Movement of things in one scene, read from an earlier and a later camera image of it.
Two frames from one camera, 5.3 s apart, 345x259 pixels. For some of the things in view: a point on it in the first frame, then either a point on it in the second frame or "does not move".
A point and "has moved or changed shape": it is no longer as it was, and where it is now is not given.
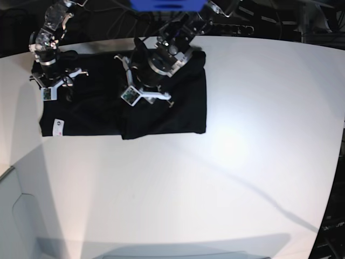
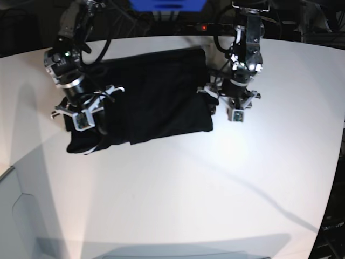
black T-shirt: [92, 104] has moved or changed shape
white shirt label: [57, 130] -> [91, 150]
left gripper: [48, 76] -> [82, 104]
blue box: [168, 5] does not move
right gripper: [145, 73] -> [234, 94]
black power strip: [233, 28] does not move
